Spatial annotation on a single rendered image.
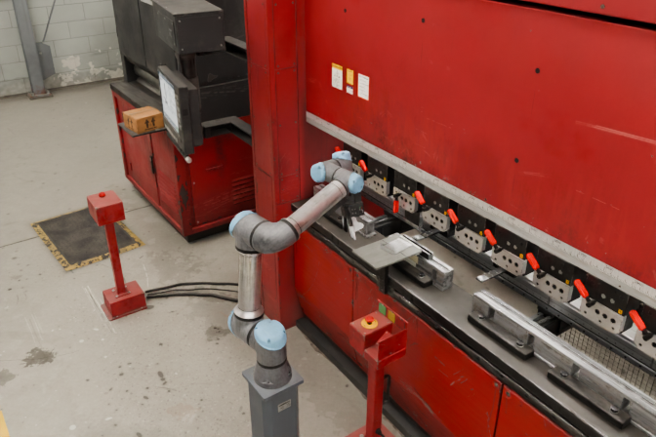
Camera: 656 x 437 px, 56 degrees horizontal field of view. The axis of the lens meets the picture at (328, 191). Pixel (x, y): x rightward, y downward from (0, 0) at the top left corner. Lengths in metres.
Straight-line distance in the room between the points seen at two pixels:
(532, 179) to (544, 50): 0.45
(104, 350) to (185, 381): 0.59
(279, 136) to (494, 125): 1.36
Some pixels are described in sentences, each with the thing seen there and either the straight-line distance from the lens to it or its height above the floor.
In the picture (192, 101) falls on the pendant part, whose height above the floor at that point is 1.51.
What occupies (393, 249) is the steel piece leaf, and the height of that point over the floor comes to 1.00.
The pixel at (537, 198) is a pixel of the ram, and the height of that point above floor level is 1.52.
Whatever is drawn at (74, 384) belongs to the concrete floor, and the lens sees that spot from 3.87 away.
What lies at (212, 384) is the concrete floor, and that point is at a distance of 3.67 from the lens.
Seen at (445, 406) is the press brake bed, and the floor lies 0.42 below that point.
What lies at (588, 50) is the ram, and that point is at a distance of 2.05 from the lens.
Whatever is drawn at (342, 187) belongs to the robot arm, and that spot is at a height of 1.48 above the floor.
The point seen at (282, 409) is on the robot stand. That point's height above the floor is 0.67.
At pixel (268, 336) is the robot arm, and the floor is 1.00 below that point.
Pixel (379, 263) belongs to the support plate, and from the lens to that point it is 2.75.
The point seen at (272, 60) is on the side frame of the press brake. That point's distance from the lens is 3.18.
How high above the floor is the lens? 2.50
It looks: 26 degrees down
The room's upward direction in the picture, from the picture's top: straight up
